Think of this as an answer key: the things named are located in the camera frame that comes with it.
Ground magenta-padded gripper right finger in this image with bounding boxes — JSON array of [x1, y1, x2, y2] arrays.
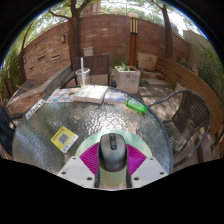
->
[[125, 143, 169, 188]]

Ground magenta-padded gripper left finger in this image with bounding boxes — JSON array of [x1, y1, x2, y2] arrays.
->
[[57, 141, 102, 189]]

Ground grey computer mouse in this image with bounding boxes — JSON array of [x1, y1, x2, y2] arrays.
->
[[98, 132, 129, 173]]

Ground yellow printed card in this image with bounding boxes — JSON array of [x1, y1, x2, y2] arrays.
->
[[50, 125, 79, 154]]

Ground small green packet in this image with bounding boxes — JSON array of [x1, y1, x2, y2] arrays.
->
[[125, 98, 148, 115]]

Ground dark wicker chair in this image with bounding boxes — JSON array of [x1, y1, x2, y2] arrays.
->
[[148, 89, 212, 169]]

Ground white licence plate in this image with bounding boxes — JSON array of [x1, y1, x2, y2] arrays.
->
[[24, 98, 47, 120]]

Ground colourful printed sheet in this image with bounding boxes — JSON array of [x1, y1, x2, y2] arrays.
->
[[44, 87, 81, 104]]

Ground thick white book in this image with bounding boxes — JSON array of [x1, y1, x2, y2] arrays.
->
[[72, 84, 110, 105]]

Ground thin blue-edged book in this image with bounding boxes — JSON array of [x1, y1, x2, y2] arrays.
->
[[103, 90, 128, 104]]

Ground stone raised bed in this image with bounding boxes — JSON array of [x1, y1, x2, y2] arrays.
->
[[6, 64, 74, 116]]

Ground clear plastic cup with straw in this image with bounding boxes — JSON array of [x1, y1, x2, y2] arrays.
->
[[74, 57, 92, 88]]

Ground concrete planter with plant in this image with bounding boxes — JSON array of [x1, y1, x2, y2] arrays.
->
[[114, 63, 142, 95]]

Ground curved wooden bench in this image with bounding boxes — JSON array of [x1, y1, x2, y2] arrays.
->
[[154, 56, 224, 134]]

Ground dark wooden slatted chair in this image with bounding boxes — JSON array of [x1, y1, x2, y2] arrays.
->
[[61, 54, 112, 88]]

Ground beige stone block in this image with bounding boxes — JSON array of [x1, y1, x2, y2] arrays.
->
[[137, 53, 159, 72]]

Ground thin curved tree trunk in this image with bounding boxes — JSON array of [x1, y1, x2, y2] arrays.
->
[[18, 24, 34, 84]]

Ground thick tree trunk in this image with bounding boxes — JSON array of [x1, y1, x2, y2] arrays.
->
[[48, 0, 91, 72]]

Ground slender straight tree trunk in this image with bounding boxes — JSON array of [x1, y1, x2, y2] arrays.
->
[[151, 1, 175, 62]]

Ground grey wall box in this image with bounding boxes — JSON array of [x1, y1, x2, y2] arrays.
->
[[83, 46, 95, 58]]

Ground wooden garden lamp post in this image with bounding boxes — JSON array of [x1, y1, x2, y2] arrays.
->
[[128, 12, 140, 69]]

